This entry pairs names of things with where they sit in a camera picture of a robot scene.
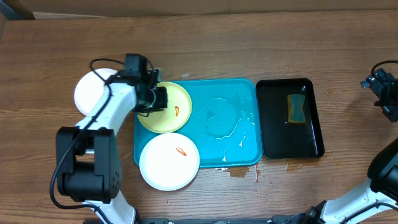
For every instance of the yellow green sponge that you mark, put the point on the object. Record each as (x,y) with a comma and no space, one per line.
(295,104)

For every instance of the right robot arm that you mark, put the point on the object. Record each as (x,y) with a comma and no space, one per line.
(378,192)

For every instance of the white plate with sauce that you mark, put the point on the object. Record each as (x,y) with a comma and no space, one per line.
(90,88)

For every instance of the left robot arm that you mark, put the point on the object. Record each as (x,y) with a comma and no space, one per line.
(88,172)

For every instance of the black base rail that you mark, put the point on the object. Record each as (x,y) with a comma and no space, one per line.
(278,219)

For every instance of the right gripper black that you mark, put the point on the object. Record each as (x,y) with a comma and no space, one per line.
(379,84)

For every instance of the black plastic tray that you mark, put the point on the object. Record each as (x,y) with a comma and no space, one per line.
(283,140)

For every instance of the teal plastic tray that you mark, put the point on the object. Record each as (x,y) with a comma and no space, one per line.
(224,122)

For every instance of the yellow plate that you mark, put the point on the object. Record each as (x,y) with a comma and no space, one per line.
(176,114)

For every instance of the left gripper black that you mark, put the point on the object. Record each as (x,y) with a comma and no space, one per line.
(161,104)

